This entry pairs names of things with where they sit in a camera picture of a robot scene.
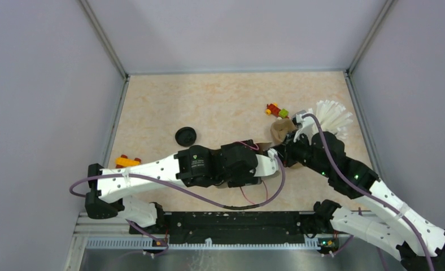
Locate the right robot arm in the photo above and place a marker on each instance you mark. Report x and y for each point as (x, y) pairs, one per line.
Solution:
(404, 234)

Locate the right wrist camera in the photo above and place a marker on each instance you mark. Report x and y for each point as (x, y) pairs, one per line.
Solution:
(304, 125)

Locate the brown pulp cup carrier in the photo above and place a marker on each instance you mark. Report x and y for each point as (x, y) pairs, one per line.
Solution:
(282, 130)

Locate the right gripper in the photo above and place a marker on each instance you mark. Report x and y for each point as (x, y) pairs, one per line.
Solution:
(286, 148)

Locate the red yellow green toy blocks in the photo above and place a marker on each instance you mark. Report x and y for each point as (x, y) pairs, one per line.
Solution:
(273, 109)

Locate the white cup of straws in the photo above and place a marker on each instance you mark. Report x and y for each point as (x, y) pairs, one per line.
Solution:
(333, 117)

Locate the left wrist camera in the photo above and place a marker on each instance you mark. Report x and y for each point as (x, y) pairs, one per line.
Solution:
(267, 164)

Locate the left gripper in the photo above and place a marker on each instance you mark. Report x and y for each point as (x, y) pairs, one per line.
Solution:
(246, 179)

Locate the pink paper bag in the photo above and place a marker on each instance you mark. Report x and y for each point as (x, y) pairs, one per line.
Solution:
(242, 190)

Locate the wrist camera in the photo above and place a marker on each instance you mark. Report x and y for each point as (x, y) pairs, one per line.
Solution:
(304, 125)
(267, 164)

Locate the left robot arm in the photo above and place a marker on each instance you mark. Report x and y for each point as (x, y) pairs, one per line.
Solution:
(111, 190)

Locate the yellow red toy car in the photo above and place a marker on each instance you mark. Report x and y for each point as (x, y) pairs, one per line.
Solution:
(124, 161)

